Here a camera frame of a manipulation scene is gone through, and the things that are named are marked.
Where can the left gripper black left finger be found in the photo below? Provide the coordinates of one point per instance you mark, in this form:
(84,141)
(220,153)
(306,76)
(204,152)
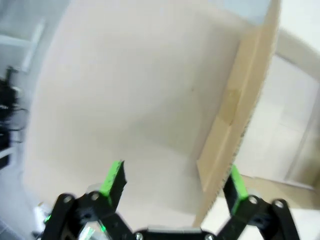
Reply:
(112,187)

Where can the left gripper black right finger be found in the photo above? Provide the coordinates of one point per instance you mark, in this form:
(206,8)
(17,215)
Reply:
(236,200)

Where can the brown cardboard box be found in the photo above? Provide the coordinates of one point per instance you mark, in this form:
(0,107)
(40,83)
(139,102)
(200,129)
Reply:
(240,120)

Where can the white shelf unit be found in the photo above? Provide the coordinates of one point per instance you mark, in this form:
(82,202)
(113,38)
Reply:
(30,42)

